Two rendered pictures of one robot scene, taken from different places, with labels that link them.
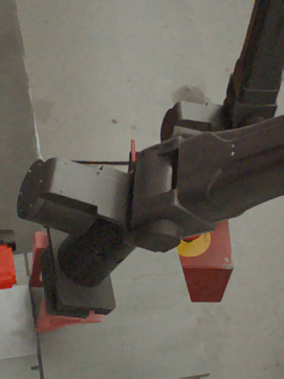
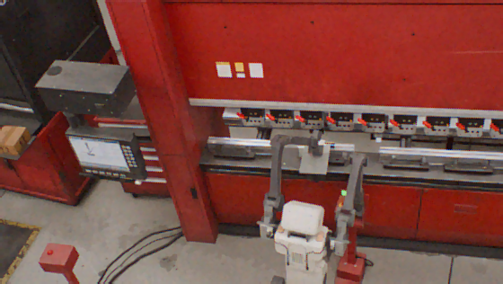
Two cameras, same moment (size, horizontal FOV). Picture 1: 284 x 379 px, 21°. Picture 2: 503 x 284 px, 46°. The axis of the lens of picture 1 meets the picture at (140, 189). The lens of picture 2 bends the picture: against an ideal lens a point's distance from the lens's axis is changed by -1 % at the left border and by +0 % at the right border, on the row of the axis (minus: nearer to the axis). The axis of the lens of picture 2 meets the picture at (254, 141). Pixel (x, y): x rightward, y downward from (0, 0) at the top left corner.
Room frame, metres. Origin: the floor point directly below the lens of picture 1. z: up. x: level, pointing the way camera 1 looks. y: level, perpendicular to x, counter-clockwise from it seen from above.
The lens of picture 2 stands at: (1.70, -2.37, 3.95)
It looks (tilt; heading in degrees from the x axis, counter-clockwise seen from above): 45 degrees down; 127
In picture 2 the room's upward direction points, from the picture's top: 10 degrees counter-clockwise
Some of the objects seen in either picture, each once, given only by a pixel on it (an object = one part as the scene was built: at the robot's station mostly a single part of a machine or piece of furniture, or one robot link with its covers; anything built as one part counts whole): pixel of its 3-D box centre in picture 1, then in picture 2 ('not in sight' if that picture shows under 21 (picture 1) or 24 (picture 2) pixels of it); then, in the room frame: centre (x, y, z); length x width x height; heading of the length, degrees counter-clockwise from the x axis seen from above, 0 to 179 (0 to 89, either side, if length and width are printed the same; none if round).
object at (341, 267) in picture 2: not in sight; (350, 269); (0.70, -0.10, 0.06); 0.25 x 0.20 x 0.12; 99
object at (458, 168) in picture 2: not in sight; (467, 169); (1.30, 0.46, 0.89); 0.30 x 0.05 x 0.03; 19
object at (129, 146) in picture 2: not in sight; (110, 151); (-0.63, -0.75, 1.42); 0.45 x 0.12 x 0.36; 15
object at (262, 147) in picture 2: not in sight; (242, 146); (-0.19, 0.01, 0.92); 0.50 x 0.06 x 0.10; 19
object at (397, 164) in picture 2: not in sight; (406, 164); (0.92, 0.33, 0.89); 0.30 x 0.05 x 0.03; 19
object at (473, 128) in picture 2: not in sight; (470, 122); (1.26, 0.50, 1.26); 0.15 x 0.09 x 0.17; 19
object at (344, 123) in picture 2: not in sight; (342, 117); (0.50, 0.24, 1.26); 0.15 x 0.09 x 0.17; 19
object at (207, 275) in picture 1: (177, 222); (351, 208); (0.70, -0.07, 0.75); 0.20 x 0.16 x 0.18; 9
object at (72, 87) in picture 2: not in sight; (103, 128); (-0.70, -0.68, 1.53); 0.51 x 0.25 x 0.85; 15
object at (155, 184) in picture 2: not in sight; (148, 145); (-1.20, 0.04, 0.50); 0.50 x 0.50 x 1.00; 19
